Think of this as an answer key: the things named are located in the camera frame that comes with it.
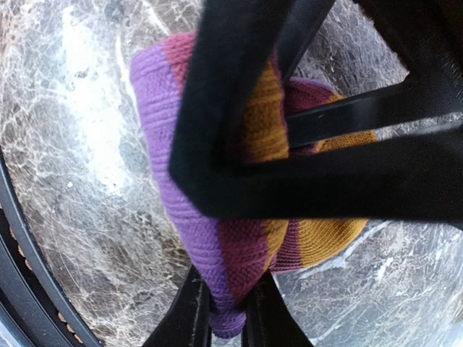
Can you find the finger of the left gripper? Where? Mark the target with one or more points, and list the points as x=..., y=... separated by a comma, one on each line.
x=396, y=64
x=415, y=177

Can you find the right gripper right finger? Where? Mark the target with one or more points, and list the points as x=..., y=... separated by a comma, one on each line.
x=268, y=321

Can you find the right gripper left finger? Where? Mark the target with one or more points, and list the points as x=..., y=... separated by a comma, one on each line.
x=186, y=324

